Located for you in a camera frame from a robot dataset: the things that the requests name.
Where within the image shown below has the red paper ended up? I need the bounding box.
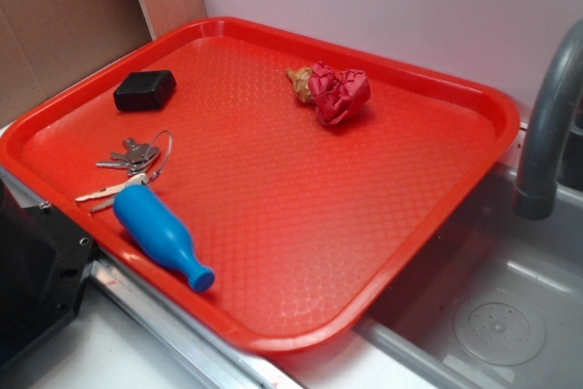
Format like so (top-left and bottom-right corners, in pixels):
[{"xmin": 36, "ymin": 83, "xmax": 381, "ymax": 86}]
[{"xmin": 308, "ymin": 62, "xmax": 372, "ymax": 127}]

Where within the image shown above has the red plastic tray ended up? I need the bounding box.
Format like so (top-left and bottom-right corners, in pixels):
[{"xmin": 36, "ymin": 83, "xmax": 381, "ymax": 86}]
[{"xmin": 1, "ymin": 18, "xmax": 520, "ymax": 354}]

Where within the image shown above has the tan seashell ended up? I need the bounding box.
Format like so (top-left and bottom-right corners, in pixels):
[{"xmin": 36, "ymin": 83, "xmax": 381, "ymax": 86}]
[{"xmin": 285, "ymin": 67, "xmax": 315, "ymax": 105}]

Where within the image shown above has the bunch of silver keys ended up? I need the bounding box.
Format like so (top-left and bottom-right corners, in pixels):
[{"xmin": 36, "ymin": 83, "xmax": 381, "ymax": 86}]
[{"xmin": 74, "ymin": 129, "xmax": 174, "ymax": 214}]

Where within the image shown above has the blue plastic bottle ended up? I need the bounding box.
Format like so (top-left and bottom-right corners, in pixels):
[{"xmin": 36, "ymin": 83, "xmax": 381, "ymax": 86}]
[{"xmin": 113, "ymin": 185, "xmax": 215, "ymax": 292}]

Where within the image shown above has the black rectangular box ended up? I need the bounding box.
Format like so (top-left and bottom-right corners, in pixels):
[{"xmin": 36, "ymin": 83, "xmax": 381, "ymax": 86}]
[{"xmin": 113, "ymin": 70, "xmax": 177, "ymax": 112}]

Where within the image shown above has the grey sink basin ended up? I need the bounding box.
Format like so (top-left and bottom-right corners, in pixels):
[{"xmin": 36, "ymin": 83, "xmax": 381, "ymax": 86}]
[{"xmin": 356, "ymin": 166, "xmax": 582, "ymax": 388}]

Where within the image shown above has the grey faucet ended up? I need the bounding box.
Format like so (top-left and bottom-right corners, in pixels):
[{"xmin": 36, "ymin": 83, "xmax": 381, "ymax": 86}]
[{"xmin": 513, "ymin": 21, "xmax": 582, "ymax": 220}]

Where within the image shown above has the brown cardboard panel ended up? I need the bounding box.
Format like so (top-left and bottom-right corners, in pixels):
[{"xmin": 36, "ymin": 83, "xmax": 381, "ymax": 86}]
[{"xmin": 1, "ymin": 0, "xmax": 150, "ymax": 125}]

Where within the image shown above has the black appliance with bracket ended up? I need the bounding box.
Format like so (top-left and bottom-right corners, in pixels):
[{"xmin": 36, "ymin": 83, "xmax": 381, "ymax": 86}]
[{"xmin": 1, "ymin": 184, "xmax": 97, "ymax": 371}]

